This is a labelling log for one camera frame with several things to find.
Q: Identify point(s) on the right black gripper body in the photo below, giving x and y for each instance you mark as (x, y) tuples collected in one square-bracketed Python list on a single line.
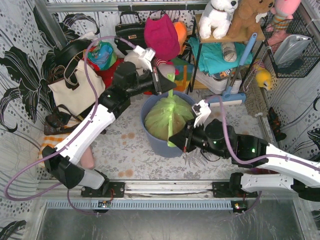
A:
[(187, 139)]

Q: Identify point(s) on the green plastic trash bag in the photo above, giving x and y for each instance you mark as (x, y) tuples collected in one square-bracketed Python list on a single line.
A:
[(167, 117)]

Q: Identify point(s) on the black curved hat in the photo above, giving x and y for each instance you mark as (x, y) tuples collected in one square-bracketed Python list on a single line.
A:
[(63, 56)]

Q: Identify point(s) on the grey dust mop head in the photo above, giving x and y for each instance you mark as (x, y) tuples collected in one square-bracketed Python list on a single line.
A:
[(253, 102)]

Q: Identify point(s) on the pink plush pig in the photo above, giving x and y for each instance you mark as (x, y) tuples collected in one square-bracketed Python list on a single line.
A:
[(165, 67)]

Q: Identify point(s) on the blue plastic trash bin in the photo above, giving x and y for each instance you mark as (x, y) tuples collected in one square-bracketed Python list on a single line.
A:
[(159, 146)]

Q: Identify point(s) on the yellow plush duck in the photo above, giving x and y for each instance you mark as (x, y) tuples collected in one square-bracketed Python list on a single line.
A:
[(262, 75)]

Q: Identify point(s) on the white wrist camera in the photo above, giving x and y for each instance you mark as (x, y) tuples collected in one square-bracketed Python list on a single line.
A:
[(202, 111), (145, 56)]

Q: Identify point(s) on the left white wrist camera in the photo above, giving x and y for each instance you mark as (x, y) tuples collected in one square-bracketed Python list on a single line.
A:
[(145, 56)]

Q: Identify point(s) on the teal folded cloth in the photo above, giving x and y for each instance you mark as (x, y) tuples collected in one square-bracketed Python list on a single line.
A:
[(211, 59)]

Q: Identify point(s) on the cream canvas tote bag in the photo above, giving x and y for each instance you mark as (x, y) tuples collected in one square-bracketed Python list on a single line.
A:
[(76, 99)]

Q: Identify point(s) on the colourful sock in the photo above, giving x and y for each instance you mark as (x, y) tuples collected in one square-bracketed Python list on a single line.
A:
[(260, 171)]

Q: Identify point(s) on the silver foil pouch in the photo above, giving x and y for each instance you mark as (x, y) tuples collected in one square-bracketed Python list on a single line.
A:
[(291, 48)]

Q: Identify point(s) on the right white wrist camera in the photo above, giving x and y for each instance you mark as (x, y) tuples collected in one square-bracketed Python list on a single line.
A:
[(202, 111)]

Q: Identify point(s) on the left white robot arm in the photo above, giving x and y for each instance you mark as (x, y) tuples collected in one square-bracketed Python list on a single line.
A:
[(62, 160)]

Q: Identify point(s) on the pink glasses case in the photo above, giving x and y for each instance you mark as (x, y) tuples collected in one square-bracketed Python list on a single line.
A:
[(87, 159)]

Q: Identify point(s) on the black orange patterned cloth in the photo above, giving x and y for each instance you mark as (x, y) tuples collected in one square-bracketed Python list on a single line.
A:
[(275, 124)]

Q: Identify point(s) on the brown leather bag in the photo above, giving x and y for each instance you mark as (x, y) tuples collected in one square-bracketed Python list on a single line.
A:
[(56, 123)]

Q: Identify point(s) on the brown plush bear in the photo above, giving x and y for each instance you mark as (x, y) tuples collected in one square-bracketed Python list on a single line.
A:
[(248, 16)]

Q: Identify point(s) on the rainbow striped bag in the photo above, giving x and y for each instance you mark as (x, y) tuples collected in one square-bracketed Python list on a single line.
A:
[(184, 73)]

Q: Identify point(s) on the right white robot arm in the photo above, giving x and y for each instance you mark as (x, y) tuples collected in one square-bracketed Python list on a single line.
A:
[(271, 169)]

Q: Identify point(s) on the white plush dog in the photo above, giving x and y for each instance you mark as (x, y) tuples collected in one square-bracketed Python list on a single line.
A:
[(216, 18)]

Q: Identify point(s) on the colourful scarf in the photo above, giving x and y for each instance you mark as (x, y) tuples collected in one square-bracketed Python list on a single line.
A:
[(101, 56)]

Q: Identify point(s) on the white plush lamb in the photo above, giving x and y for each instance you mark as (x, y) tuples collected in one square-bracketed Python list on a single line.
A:
[(133, 57)]

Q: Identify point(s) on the orange plush toy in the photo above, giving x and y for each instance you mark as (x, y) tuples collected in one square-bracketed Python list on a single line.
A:
[(181, 31)]

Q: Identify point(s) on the black wire basket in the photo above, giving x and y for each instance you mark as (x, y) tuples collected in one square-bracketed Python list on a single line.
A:
[(301, 66)]

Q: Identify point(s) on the red folded cloth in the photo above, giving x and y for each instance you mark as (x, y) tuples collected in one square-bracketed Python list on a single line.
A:
[(108, 75)]

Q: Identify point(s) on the blue handled mop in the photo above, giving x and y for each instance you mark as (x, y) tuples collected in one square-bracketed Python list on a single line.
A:
[(227, 98)]

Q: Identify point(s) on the pink plush toy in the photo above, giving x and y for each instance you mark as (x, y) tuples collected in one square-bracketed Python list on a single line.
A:
[(282, 11)]

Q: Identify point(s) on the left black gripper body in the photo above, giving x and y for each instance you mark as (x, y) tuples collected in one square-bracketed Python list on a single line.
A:
[(157, 83)]

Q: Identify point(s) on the metal base rail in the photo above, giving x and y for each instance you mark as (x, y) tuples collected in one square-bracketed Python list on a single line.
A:
[(154, 195)]

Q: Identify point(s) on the magenta hanging cloth bag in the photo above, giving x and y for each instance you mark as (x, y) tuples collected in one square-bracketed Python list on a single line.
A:
[(161, 36)]

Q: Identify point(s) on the orange checked towel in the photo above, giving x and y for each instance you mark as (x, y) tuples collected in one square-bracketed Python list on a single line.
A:
[(51, 141)]

